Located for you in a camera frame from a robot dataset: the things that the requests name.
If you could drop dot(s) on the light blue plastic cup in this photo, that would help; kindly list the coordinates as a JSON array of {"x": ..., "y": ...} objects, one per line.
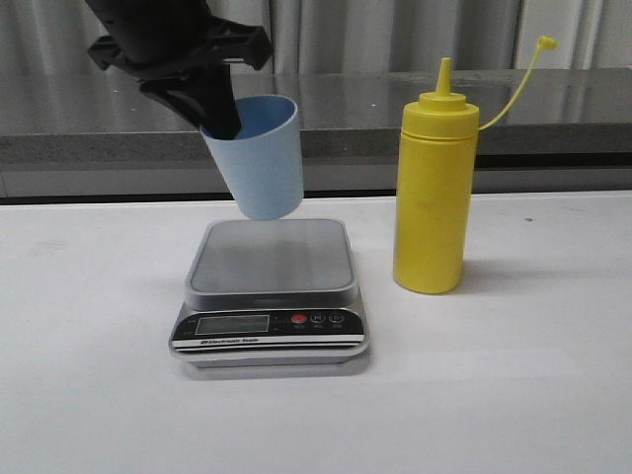
[{"x": 262, "y": 165}]

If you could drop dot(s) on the silver digital kitchen scale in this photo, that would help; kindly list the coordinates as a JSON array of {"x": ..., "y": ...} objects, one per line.
[{"x": 272, "y": 293}]

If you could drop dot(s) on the yellow squeeze bottle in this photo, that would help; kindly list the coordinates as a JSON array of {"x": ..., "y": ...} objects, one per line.
[{"x": 438, "y": 145}]

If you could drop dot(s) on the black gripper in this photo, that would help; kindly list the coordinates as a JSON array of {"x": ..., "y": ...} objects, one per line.
[{"x": 156, "y": 39}]

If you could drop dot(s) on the grey curtain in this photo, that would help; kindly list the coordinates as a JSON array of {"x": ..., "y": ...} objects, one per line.
[{"x": 354, "y": 37}]

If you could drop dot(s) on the grey stone counter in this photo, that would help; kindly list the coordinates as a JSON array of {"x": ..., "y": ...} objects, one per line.
[{"x": 94, "y": 137}]

